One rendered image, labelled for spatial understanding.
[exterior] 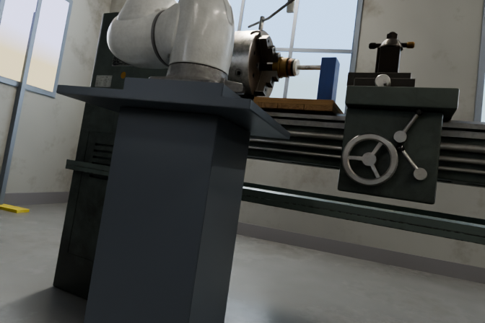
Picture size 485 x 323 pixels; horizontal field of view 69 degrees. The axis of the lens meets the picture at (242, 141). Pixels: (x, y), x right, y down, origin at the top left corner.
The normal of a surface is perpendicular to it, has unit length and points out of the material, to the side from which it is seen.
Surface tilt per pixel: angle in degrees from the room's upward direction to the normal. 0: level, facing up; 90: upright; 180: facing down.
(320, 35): 90
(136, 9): 82
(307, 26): 90
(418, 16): 90
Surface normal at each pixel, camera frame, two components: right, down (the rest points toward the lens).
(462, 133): -0.42, -0.13
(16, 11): 0.95, 0.11
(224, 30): 0.76, 0.00
